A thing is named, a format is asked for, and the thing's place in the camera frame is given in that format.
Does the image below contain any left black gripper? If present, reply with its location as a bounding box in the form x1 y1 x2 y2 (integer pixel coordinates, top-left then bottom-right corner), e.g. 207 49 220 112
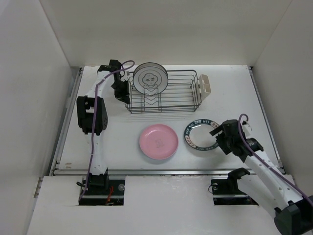
111 80 131 105

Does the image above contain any patterned ceramic plate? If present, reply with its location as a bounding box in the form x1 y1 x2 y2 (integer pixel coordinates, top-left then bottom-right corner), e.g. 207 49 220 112
133 62 169 96
183 119 219 151

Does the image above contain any grey wire dish rack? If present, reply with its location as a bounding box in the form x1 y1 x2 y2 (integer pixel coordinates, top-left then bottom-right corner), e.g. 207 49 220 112
125 70 202 114

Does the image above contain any pink plastic plate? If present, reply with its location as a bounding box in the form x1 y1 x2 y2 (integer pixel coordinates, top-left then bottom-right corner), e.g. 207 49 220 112
139 124 179 160

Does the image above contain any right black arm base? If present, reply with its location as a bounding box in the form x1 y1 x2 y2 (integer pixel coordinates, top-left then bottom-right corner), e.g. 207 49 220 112
208 177 258 206

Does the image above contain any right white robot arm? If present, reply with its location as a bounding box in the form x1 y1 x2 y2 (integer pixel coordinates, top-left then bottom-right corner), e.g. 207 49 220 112
210 119 313 235

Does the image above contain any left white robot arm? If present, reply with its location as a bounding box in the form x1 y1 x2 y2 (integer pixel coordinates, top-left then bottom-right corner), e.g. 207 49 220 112
76 59 134 197

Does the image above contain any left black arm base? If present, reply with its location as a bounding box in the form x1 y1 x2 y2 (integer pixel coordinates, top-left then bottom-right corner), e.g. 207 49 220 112
78 179 125 206

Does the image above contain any white plastic cutlery holder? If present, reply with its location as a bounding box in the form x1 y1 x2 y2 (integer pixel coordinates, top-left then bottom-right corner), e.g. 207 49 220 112
198 74 211 100

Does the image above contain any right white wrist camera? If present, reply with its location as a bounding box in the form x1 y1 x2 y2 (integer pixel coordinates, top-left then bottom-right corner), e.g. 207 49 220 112
241 120 252 137

